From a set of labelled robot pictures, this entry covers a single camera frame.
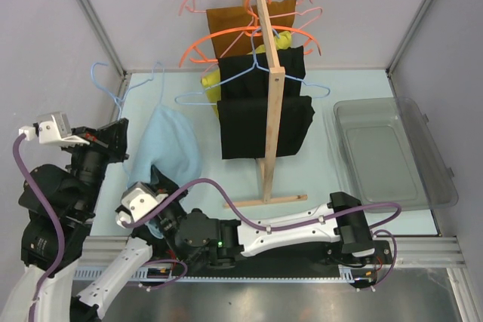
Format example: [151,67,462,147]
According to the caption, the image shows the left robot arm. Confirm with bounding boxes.
[1,115,137,321]

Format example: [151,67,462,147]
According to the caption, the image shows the white cable duct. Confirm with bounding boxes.
[71,264,382,284]

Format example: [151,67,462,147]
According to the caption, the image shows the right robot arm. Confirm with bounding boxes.
[148,168,376,268]

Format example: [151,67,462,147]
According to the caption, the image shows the wooden clothes rack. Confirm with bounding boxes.
[234,0,307,207]

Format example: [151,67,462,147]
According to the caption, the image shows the front black trousers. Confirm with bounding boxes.
[217,96,315,160]

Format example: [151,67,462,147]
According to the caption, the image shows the brown trousers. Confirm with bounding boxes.
[206,0,297,58]

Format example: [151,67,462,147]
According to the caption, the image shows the clear plastic bin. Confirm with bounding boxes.
[334,97,459,211]

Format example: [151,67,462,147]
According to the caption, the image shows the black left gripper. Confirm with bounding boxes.
[64,115,131,213]

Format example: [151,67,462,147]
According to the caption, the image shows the light blue wire hanger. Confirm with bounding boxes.
[90,61,165,121]

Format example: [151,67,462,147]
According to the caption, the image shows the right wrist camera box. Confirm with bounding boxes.
[115,182,168,228]

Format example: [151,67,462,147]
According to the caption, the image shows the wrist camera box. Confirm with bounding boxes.
[115,182,168,228]
[37,112,90,147]

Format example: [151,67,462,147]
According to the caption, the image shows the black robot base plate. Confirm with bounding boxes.
[186,240,393,272]

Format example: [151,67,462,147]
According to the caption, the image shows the black trousers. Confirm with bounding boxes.
[217,96,315,160]
[218,46,306,100]

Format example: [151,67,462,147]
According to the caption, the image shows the pink wire hanger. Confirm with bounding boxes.
[206,0,323,58]

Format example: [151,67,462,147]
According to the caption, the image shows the yellow-green trousers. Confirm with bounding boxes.
[201,31,292,118]

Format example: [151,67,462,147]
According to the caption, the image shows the rear black trousers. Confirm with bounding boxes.
[218,46,306,100]

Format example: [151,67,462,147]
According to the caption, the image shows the aluminium frame rail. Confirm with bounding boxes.
[76,0,126,79]

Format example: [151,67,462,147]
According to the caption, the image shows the light blue trousers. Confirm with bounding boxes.
[126,105,202,239]

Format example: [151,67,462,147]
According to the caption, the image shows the orange plastic hanger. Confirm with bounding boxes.
[178,0,321,66]

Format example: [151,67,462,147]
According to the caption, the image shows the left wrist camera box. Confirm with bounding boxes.
[37,112,90,147]

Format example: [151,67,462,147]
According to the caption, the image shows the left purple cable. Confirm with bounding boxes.
[13,135,67,322]

